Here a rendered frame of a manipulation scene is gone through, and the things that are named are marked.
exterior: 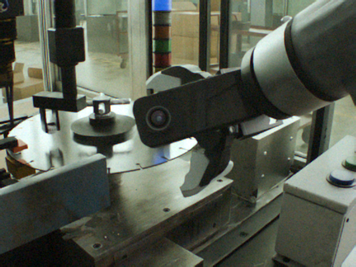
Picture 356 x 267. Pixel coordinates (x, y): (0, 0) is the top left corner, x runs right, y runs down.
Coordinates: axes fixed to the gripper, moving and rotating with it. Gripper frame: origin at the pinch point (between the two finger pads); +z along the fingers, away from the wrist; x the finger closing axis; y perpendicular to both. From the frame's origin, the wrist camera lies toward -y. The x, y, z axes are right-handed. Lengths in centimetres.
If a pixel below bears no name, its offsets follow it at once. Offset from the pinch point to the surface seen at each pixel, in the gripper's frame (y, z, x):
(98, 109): -1.8, 11.7, 8.7
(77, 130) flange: -4.6, 16.4, 7.2
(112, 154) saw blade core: -3.1, 8.6, 0.9
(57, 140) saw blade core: -8.2, 16.8, 6.3
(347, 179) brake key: 25.6, -6.2, -14.0
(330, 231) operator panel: 20.0, -4.4, -20.2
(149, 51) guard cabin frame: 38, 55, 36
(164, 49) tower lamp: 23.5, 26.2, 23.3
